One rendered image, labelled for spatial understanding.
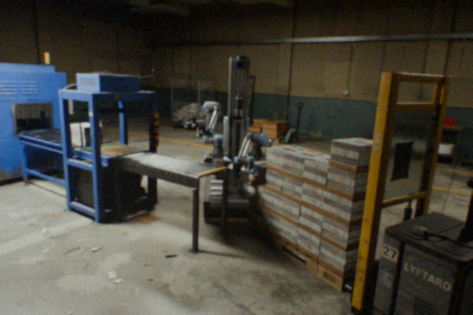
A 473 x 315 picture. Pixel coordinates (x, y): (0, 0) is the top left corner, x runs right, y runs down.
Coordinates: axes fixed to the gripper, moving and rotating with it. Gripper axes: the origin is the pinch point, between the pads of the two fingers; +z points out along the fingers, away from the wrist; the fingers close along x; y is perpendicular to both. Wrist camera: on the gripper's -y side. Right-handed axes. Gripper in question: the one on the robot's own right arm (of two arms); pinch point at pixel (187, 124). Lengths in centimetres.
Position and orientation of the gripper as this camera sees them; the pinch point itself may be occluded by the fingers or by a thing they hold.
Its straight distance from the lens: 400.8
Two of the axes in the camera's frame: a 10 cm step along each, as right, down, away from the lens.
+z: -3.8, 1.9, -9.0
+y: -1.6, 9.5, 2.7
